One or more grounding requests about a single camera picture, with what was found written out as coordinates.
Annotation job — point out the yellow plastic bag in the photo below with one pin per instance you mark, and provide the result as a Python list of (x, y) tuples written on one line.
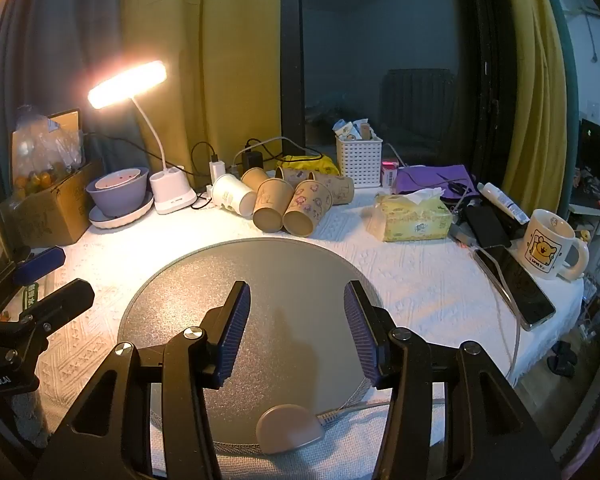
[(310, 164)]

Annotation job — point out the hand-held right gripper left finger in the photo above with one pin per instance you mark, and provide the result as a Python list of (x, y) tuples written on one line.
[(232, 332)]

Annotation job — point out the yellow curtain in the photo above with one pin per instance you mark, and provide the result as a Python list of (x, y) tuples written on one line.
[(205, 60), (530, 85)]

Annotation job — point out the purple cloth pouch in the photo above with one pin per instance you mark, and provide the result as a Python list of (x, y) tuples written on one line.
[(420, 180)]

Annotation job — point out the yellow-green tissue pack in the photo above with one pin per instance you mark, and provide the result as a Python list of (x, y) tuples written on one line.
[(412, 220)]

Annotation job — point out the white charger plug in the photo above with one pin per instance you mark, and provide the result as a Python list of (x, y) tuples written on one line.
[(217, 170)]

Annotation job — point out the purple bowl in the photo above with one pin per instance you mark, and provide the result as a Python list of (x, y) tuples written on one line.
[(117, 196)]

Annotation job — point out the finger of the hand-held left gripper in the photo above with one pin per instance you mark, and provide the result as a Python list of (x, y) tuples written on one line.
[(60, 302), (40, 262)]

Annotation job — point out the black scissors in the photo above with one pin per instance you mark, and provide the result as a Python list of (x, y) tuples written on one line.
[(459, 189)]

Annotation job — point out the black power bank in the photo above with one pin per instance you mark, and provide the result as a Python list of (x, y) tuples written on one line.
[(487, 225)]

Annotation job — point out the white bear print mug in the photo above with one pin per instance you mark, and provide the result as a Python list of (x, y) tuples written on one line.
[(547, 245)]

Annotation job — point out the white slotted basket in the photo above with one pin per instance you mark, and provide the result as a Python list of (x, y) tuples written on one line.
[(358, 162)]

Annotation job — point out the pink small box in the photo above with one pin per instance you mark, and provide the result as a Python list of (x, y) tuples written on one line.
[(389, 174)]

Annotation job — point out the black slippers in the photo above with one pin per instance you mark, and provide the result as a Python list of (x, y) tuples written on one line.
[(564, 360)]

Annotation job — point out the snack packets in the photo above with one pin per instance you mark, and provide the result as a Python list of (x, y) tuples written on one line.
[(352, 129)]

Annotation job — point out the black window frame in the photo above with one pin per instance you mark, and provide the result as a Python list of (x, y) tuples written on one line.
[(291, 60)]

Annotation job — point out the purple plate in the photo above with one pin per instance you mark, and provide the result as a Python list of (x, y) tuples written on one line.
[(130, 219)]

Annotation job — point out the plastic bag of oranges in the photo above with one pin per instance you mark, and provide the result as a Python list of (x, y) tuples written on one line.
[(35, 160)]

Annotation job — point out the grey curtain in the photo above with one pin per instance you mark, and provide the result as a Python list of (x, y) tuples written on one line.
[(55, 35)]

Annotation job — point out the smartphone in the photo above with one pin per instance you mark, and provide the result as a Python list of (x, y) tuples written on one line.
[(517, 285)]

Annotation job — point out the brown printed paper cup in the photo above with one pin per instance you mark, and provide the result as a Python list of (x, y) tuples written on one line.
[(294, 175), (272, 205), (341, 188), (307, 207), (253, 178)]

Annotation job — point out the white tube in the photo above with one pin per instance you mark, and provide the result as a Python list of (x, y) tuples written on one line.
[(502, 202)]

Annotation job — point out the pink oval controller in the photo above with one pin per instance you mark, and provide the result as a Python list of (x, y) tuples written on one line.
[(287, 430)]

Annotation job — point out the white desk lamp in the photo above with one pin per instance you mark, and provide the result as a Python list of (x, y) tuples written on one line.
[(172, 195)]

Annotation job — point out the round grey mat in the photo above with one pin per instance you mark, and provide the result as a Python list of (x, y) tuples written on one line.
[(280, 285)]

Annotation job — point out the cardboard box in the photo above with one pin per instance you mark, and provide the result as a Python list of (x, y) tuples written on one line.
[(62, 212)]

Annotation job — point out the white cup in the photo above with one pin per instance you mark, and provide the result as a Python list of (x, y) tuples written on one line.
[(232, 194)]

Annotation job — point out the black charger plug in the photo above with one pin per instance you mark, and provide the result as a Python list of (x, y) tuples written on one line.
[(253, 160)]

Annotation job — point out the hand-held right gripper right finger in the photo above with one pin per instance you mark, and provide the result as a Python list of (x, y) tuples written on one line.
[(361, 335)]

